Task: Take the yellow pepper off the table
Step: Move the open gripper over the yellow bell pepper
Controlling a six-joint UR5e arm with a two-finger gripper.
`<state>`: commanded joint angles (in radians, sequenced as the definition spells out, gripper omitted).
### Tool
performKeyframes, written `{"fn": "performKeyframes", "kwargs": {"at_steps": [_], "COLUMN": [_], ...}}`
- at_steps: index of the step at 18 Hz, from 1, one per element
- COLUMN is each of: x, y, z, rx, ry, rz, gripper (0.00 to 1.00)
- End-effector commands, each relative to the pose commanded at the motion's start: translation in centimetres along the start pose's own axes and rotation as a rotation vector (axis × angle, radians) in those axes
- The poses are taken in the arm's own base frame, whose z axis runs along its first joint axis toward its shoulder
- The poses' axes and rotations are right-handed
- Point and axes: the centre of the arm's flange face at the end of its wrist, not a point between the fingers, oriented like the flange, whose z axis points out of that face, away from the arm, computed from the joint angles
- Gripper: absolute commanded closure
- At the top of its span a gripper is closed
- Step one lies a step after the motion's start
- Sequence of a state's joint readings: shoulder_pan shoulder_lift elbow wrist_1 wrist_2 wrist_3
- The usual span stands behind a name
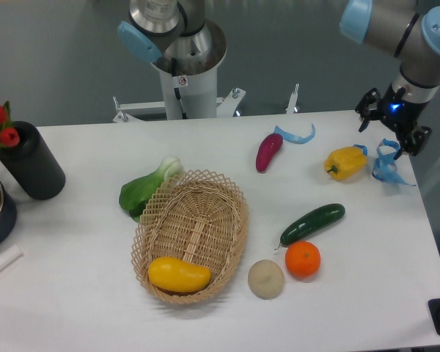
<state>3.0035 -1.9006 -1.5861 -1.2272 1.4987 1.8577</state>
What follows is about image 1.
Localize yellow bell pepper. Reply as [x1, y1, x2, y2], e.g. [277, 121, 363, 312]
[323, 146, 367, 181]

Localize dark green cucumber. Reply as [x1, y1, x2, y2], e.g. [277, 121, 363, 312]
[275, 203, 346, 250]

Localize green bok choy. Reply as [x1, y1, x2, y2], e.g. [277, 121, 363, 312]
[118, 155, 183, 222]

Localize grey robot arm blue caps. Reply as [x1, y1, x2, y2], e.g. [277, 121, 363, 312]
[117, 1, 440, 155]

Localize beige steamed bun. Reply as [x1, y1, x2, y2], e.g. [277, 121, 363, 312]
[248, 260, 285, 300]

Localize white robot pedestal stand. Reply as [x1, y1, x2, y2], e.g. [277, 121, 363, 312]
[112, 20, 301, 124]

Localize blue ribbon strip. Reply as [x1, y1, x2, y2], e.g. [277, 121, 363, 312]
[274, 124, 316, 144]

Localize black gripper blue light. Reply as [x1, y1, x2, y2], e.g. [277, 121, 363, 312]
[355, 83, 432, 160]

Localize yellow mango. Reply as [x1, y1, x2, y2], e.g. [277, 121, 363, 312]
[147, 257, 211, 293]

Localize orange tangerine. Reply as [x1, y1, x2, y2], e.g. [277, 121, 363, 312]
[285, 241, 321, 279]

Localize black cylindrical vase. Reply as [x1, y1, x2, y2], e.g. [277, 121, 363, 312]
[0, 121, 66, 200]

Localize blue crumpled ribbon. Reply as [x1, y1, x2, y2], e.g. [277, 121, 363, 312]
[371, 139, 416, 186]

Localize white plastic strip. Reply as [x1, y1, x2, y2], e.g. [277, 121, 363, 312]
[0, 245, 23, 273]

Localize purple eggplant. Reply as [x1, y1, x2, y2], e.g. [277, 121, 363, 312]
[255, 133, 283, 173]

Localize woven wicker basket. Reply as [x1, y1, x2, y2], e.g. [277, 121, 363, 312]
[131, 170, 249, 304]

